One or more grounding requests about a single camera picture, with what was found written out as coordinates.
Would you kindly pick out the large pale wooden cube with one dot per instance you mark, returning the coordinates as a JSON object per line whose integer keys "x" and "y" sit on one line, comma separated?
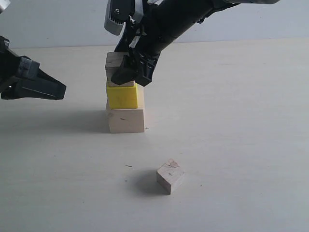
{"x": 127, "y": 120}

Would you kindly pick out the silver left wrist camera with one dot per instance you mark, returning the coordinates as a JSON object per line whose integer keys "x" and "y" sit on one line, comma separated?
{"x": 4, "y": 4}

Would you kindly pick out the yellow cube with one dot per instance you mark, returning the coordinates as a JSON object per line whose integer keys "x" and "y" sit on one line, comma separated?
{"x": 122, "y": 97}

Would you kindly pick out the medium plywood cube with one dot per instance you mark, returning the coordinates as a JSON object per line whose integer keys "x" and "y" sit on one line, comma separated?
{"x": 113, "y": 63}

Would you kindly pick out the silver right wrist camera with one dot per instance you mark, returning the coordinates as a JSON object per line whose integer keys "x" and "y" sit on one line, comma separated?
{"x": 120, "y": 11}

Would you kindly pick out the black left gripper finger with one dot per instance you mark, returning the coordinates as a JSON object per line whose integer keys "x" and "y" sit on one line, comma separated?
{"x": 28, "y": 70}
{"x": 49, "y": 92}

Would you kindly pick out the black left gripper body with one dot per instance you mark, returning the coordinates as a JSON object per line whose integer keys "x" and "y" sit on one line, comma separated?
{"x": 9, "y": 64}

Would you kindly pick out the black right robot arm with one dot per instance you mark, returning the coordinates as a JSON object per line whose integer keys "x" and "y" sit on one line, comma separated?
{"x": 146, "y": 28}

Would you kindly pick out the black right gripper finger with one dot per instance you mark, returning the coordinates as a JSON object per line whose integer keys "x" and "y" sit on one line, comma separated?
{"x": 144, "y": 73}
{"x": 126, "y": 72}

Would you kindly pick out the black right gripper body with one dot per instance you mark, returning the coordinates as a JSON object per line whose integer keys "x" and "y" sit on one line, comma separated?
{"x": 139, "y": 61}

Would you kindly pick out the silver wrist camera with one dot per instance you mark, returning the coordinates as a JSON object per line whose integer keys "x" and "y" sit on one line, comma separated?
{"x": 4, "y": 4}
{"x": 120, "y": 11}

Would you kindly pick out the small wooden cube with knot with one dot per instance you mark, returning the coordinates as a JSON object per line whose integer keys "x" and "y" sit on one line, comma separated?
{"x": 170, "y": 176}

